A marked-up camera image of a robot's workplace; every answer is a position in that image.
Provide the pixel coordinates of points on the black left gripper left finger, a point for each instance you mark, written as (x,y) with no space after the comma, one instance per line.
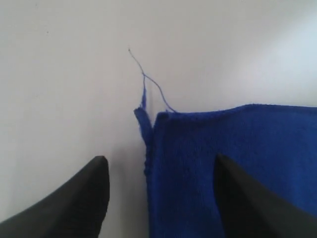
(77,209)

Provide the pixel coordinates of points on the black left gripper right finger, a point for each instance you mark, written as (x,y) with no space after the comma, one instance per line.
(249,210)

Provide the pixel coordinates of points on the blue towel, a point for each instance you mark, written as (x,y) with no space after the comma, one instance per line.
(275,144)

